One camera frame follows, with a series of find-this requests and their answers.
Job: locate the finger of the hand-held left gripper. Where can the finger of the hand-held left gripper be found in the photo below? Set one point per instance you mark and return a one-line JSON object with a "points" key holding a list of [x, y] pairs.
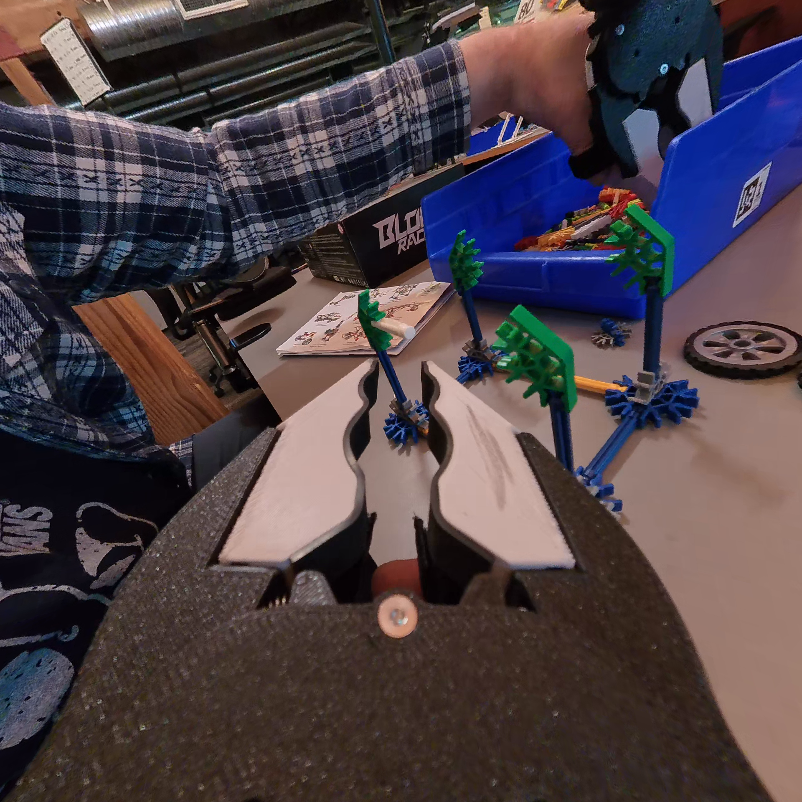
{"points": [[671, 119]]}

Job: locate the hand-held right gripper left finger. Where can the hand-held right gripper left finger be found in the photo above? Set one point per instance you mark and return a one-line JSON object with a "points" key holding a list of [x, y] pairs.
{"points": [[301, 489]]}

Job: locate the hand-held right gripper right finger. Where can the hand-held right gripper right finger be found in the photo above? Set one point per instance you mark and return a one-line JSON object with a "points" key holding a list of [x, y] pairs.
{"points": [[501, 489]]}

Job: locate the pile of colourful toy pieces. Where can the pile of colourful toy pieces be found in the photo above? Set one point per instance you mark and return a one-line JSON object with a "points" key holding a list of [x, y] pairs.
{"points": [[583, 226]]}

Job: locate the blue bin with white label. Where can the blue bin with white label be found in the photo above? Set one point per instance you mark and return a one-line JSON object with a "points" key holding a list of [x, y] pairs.
{"points": [[526, 213]]}

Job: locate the blue yellow toy rod frame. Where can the blue yellow toy rod frame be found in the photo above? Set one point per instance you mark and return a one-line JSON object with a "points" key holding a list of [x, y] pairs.
{"points": [[652, 401]]}

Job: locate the grey toy rod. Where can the grey toy rod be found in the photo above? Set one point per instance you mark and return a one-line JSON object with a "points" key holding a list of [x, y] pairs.
{"points": [[395, 328]]}

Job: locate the person's left forearm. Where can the person's left forearm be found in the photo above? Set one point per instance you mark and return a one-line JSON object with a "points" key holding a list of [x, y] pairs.
{"points": [[188, 176]]}

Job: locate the person's left hand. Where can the person's left hand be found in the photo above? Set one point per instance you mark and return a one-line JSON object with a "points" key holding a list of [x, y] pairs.
{"points": [[539, 75]]}

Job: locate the black office chair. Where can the black office chair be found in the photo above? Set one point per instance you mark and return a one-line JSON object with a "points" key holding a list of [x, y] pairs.
{"points": [[226, 326]]}

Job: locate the toy instruction sheet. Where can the toy instruction sheet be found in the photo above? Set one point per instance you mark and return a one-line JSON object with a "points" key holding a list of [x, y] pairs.
{"points": [[364, 320]]}

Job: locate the small blue toy connector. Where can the small blue toy connector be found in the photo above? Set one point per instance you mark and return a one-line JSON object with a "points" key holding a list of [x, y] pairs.
{"points": [[610, 332]]}

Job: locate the black toy wheel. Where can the black toy wheel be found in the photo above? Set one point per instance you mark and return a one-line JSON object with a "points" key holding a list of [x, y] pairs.
{"points": [[742, 348]]}

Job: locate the person's dark printed shirt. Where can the person's dark printed shirt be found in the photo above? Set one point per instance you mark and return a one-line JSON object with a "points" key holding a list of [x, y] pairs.
{"points": [[69, 589]]}

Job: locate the black toy box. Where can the black toy box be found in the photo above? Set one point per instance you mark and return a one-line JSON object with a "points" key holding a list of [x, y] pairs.
{"points": [[389, 232]]}

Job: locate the white wall sign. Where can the white wall sign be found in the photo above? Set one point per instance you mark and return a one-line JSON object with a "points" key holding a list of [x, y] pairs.
{"points": [[75, 60]]}

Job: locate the silver air duct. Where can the silver air duct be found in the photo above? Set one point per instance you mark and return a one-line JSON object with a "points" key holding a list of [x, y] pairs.
{"points": [[132, 25]]}

